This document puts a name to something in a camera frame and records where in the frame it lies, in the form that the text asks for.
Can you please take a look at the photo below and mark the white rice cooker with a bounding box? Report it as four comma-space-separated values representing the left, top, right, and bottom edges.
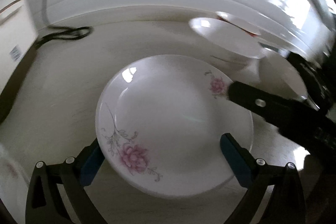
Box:
0, 0, 40, 125

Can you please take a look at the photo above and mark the white floral bowl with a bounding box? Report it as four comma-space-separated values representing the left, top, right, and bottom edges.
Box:
189, 17, 264, 71

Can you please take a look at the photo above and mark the black power cable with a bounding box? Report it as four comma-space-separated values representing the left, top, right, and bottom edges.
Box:
35, 0, 95, 49

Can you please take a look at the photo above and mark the large floral plate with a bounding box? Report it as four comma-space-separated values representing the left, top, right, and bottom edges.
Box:
95, 55, 253, 198

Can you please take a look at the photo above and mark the red banded bowl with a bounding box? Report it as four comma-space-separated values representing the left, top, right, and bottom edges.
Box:
215, 11, 261, 37

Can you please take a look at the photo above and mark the white rimmed bowl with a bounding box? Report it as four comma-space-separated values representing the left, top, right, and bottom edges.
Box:
258, 51, 308, 101

